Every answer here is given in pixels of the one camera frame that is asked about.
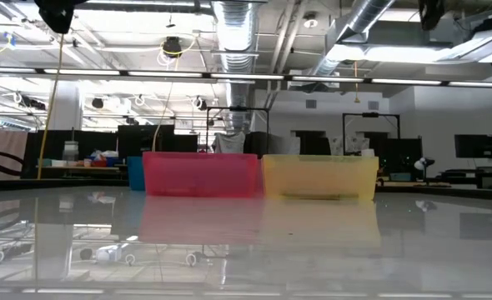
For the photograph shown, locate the brownish orange crayon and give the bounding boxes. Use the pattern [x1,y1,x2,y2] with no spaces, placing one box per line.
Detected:
[281,192,343,200]

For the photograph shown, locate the black partition panels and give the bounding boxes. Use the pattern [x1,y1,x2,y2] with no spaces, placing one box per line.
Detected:
[23,123,200,170]

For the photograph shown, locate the clear plastic jar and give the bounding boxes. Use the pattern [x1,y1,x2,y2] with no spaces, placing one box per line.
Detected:
[62,140,81,163]

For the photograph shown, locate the pink cloth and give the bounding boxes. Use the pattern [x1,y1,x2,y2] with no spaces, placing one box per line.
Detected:
[0,127,29,180]

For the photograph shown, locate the black computer monitor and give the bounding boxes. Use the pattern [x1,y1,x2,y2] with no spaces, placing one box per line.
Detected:
[454,133,492,159]

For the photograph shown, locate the black cabinet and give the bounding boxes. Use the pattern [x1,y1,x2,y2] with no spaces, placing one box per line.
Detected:
[377,137,424,181]

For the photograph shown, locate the white desk lamp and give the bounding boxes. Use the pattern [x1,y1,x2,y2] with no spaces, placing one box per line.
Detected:
[414,156,435,173]

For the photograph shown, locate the wooden shelf table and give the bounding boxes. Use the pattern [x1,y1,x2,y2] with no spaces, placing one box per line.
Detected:
[36,164,129,180]

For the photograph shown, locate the large teal plastic bin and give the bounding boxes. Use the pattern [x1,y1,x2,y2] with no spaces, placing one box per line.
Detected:
[127,155,146,192]

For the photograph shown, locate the LED light bar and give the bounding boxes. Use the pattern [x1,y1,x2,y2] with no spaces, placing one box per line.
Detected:
[0,66,492,89]

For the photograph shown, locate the small yellow plastic bin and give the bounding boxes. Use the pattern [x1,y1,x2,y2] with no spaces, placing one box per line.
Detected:
[261,154,379,201]

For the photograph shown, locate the grey hanging cloth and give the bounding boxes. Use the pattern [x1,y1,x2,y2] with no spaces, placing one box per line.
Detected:
[212,131,247,154]

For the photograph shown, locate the small pink plastic bin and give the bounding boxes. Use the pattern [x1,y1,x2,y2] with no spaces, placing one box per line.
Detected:
[142,151,264,198]

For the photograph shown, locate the silver spiral ventilation duct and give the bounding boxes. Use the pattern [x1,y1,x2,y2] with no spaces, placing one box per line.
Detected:
[210,0,259,134]
[312,0,397,80]

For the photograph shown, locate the yellow cable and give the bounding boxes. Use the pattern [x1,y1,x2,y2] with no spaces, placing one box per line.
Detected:
[36,32,66,180]

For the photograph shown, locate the black metal stand frame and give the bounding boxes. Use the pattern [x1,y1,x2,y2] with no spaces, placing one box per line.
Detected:
[205,105,271,153]
[342,111,402,158]

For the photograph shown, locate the black cable loop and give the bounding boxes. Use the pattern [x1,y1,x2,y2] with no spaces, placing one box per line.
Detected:
[0,148,25,177]

